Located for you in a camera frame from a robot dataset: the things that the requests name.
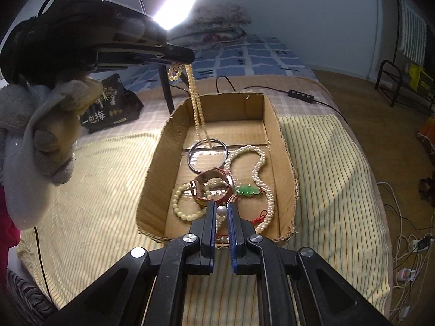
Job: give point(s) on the orange covered furniture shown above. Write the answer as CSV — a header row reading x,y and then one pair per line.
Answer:
x,y
426,134

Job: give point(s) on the white power strip with cables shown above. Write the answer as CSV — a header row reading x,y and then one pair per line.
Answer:
x,y
412,251

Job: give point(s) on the blue patterned bedsheet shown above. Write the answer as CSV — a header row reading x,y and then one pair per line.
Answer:
x,y
254,56

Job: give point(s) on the black metal clothes rack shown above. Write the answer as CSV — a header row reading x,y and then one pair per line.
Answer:
x,y
403,66

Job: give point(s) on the cardboard box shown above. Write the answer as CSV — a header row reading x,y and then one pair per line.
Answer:
x,y
232,120

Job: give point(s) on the magenta jacket sleeve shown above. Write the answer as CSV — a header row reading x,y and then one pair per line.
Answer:
x,y
10,236

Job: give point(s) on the black bag with gold print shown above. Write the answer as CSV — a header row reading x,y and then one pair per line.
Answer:
x,y
116,106

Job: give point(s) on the black ring light tripod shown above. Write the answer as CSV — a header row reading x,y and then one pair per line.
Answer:
x,y
165,84

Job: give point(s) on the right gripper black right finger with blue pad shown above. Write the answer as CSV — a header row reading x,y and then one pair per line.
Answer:
x,y
244,262

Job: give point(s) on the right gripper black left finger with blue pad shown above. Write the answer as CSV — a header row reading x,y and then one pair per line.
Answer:
x,y
203,259

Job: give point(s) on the hand in grey glove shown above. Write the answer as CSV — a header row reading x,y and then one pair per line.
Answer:
x,y
39,132

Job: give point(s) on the brown strap wristwatch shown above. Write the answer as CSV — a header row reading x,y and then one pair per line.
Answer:
x,y
212,185

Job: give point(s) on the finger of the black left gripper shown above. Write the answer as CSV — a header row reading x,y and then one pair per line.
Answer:
x,y
129,54

